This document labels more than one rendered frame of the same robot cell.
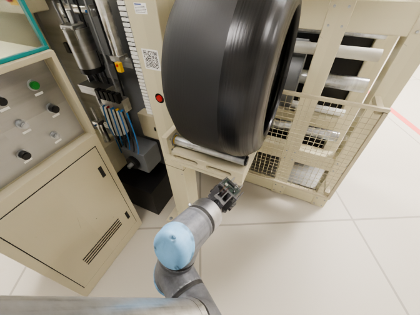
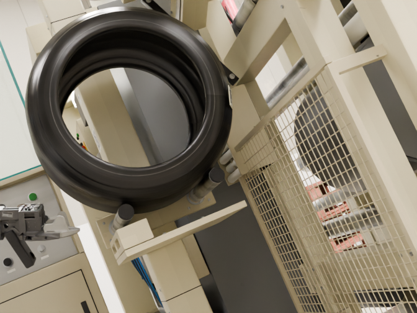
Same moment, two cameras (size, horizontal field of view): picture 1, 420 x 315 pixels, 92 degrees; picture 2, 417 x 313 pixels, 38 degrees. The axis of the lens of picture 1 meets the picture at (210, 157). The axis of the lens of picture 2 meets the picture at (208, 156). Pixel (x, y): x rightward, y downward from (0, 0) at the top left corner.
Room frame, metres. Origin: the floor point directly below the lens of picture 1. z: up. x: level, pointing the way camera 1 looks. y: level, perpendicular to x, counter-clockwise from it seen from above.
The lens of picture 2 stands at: (-0.35, -1.56, 0.72)
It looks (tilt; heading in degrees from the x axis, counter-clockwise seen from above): 8 degrees up; 48
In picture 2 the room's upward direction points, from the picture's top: 24 degrees counter-clockwise
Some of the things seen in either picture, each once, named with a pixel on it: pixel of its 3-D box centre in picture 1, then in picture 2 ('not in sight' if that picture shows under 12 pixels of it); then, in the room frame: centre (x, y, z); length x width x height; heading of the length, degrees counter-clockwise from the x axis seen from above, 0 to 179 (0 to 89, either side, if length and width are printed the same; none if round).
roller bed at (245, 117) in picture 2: not in sight; (236, 136); (1.22, -0.02, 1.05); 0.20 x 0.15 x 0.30; 64
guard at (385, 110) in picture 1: (273, 142); (317, 228); (0.98, -0.41, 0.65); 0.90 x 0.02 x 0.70; 64
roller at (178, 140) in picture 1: (209, 149); (121, 220); (0.66, 0.00, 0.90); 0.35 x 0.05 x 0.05; 64
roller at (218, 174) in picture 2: not in sight; (205, 186); (0.91, -0.12, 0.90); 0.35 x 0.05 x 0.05; 64
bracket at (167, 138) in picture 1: (188, 122); (157, 212); (0.86, 0.11, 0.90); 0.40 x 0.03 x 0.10; 154
